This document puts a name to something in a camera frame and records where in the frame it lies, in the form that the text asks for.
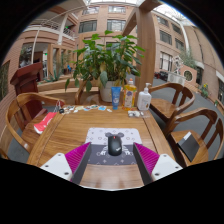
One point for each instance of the small white packet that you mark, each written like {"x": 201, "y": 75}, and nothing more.
{"x": 135, "y": 114}

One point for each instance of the potted green plant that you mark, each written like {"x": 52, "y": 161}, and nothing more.
{"x": 106, "y": 60}

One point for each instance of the yellow liquid bottle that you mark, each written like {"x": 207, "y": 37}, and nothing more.
{"x": 129, "y": 96}

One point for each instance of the black notebook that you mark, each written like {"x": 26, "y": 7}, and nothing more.
{"x": 188, "y": 146}

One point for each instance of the white pump bottle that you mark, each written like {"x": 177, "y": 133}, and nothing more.
{"x": 144, "y": 100}

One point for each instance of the blue squeeze tube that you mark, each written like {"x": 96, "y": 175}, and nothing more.
{"x": 116, "y": 96}

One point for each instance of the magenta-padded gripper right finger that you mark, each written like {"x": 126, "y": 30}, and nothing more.
{"x": 161, "y": 165}

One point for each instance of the dark red wooden lectern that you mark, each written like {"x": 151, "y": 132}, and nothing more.
{"x": 28, "y": 83}

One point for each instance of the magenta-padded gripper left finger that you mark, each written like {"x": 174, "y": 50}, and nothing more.
{"x": 61, "y": 165}

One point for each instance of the wooden armchair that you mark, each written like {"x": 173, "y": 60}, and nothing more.
{"x": 23, "y": 128}
{"x": 87, "y": 96}
{"x": 170, "y": 106}
{"x": 200, "y": 116}

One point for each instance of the grey bear-print mouse pad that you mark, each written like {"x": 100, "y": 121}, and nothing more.
{"x": 113, "y": 134}

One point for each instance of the black computer mouse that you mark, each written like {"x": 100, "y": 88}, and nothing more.
{"x": 114, "y": 146}

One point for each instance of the red booklet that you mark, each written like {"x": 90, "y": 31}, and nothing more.
{"x": 45, "y": 123}

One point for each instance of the wooden pillar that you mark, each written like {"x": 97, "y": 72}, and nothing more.
{"x": 146, "y": 50}

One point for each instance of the key bunch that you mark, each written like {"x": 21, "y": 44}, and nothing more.
{"x": 60, "y": 108}

